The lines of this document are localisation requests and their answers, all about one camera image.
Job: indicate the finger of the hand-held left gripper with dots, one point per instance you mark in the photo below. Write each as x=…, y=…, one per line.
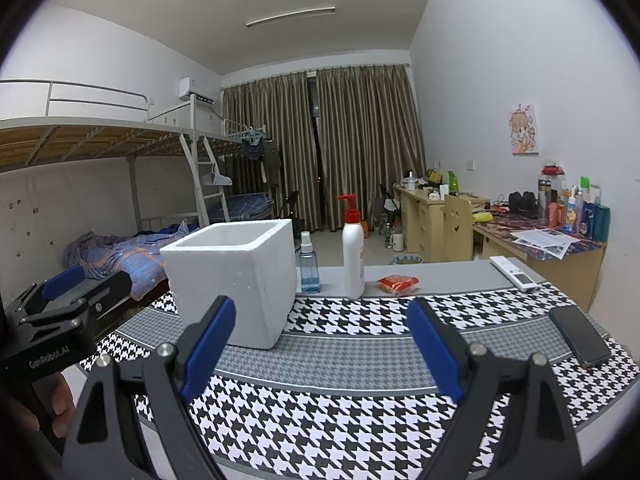
x=62, y=280
x=110, y=290

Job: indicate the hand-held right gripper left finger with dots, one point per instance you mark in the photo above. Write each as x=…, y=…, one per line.
x=210, y=345

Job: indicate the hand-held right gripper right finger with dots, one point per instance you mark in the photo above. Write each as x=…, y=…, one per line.
x=435, y=350

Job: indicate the white foam box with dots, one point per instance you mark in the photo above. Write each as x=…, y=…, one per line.
x=235, y=280

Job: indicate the person's left hand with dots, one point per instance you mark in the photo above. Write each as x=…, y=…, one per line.
x=62, y=405

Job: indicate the red snack packet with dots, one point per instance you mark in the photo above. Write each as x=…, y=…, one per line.
x=397, y=284

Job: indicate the houndstooth table cloth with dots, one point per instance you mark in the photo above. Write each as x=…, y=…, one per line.
x=350, y=410

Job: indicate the white remote control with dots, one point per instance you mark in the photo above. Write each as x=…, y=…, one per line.
x=515, y=272

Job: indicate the white jug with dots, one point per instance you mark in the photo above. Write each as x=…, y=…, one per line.
x=397, y=242

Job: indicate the wooden chair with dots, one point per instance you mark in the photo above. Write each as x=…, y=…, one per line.
x=455, y=230

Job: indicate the blue spray bottle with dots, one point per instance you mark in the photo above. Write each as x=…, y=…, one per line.
x=310, y=272

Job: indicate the white pump bottle red cap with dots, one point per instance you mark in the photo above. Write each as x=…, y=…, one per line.
x=354, y=255

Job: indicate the wooden desk with drawers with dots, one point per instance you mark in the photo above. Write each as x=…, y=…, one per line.
x=420, y=225

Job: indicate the white bunk ladder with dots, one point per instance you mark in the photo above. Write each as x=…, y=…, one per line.
x=205, y=195

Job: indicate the yellow cloth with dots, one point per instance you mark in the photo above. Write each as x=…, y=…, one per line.
x=482, y=217

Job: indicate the blue plaid mattress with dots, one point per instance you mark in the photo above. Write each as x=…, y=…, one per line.
x=245, y=205

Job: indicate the black smartphone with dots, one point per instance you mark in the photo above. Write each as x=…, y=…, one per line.
x=580, y=335

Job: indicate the wooden desk patterned top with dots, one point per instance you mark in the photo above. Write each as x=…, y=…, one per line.
x=565, y=280

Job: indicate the white metal bunk bed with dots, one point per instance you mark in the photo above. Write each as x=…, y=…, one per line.
x=100, y=135

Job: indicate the printed paper sheet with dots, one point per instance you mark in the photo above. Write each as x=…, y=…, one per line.
x=545, y=242

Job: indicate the black folding chair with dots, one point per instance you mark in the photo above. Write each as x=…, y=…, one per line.
x=291, y=210
x=390, y=202

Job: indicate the black speakers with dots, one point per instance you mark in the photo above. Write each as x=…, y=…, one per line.
x=522, y=204

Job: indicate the hanging dark clothes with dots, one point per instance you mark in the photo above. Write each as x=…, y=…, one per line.
x=262, y=157

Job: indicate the row of toiletry bottles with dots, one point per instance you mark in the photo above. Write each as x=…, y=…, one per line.
x=590, y=220

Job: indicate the brown curtain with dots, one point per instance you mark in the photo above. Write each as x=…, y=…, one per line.
x=280, y=145
x=370, y=135

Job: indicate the white air conditioner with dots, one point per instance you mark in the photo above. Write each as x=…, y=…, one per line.
x=192, y=87

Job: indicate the ceiling tube light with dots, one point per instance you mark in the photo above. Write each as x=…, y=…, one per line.
x=290, y=16

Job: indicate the cartoon wall poster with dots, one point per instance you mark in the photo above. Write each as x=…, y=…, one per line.
x=524, y=130

